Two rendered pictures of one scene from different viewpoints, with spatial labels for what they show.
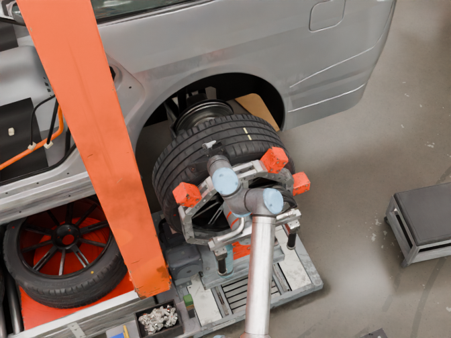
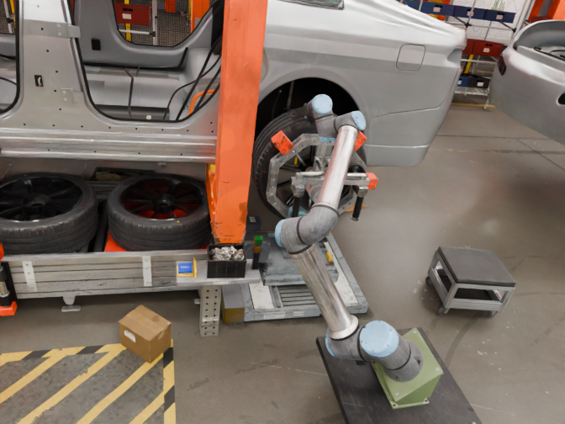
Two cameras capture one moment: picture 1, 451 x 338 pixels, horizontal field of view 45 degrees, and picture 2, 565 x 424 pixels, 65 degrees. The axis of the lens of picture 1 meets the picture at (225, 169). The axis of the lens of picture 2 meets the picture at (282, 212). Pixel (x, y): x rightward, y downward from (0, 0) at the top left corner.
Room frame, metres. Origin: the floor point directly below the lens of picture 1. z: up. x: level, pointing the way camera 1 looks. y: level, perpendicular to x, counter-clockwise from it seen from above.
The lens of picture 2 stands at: (-0.89, 0.06, 2.00)
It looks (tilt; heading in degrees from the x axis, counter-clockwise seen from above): 32 degrees down; 1
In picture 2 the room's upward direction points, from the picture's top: 9 degrees clockwise
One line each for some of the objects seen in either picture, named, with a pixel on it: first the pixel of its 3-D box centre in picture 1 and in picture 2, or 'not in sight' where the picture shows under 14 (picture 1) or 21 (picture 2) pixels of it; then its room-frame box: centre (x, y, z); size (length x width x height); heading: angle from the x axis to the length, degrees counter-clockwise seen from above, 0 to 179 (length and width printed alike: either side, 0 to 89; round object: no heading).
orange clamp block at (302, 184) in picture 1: (298, 184); (366, 181); (1.45, -0.34, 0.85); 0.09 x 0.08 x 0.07; 109
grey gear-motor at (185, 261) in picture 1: (178, 245); (250, 242); (1.48, 0.30, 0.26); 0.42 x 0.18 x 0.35; 19
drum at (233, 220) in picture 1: (243, 218); (319, 187); (1.27, -0.07, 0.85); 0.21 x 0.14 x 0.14; 19
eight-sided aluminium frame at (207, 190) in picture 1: (237, 206); (315, 181); (1.34, -0.04, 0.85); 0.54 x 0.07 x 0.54; 109
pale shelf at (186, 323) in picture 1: (153, 331); (218, 272); (0.92, 0.39, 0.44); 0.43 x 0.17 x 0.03; 109
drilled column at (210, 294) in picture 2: not in sight; (210, 303); (0.91, 0.42, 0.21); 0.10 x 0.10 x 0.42; 19
